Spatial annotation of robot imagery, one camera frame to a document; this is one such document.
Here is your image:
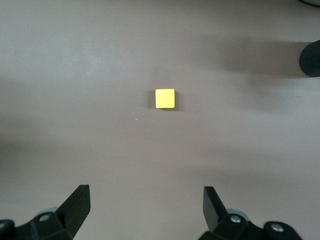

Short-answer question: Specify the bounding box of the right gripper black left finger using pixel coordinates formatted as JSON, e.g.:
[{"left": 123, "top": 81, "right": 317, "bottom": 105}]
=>
[{"left": 14, "top": 184, "right": 91, "bottom": 240}]

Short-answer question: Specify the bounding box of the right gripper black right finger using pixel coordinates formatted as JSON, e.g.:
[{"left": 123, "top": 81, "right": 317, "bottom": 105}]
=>
[{"left": 198, "top": 186, "right": 265, "bottom": 240}]

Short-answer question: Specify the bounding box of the yellow block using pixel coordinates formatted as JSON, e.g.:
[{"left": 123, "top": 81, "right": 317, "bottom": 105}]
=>
[{"left": 154, "top": 88, "right": 176, "bottom": 110}]

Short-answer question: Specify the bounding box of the black cylinder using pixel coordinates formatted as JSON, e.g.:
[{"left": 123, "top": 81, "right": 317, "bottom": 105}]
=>
[{"left": 299, "top": 39, "right": 320, "bottom": 78}]

